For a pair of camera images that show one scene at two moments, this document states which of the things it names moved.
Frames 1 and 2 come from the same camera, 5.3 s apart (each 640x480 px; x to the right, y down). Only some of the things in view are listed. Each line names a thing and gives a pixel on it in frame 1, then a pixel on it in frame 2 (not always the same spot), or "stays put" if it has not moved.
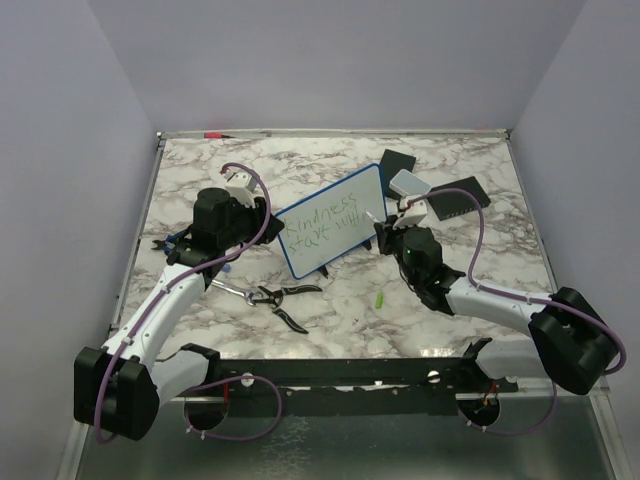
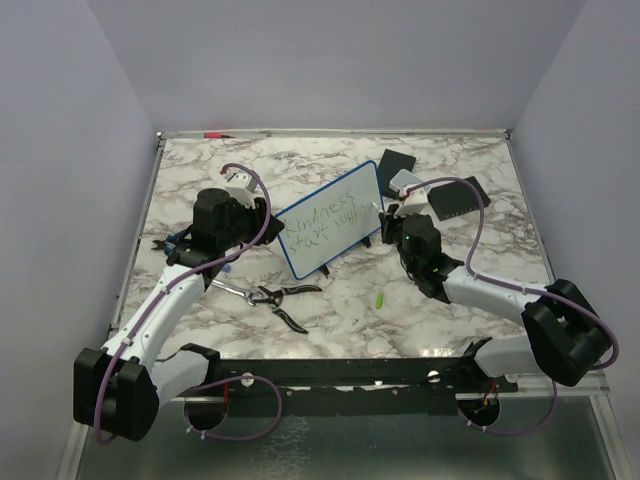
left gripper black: x=257 y=214 stays put
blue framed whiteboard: x=324 y=225 stays put
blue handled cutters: x=168 y=243 stays put
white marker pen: x=373 y=218 to x=376 y=207
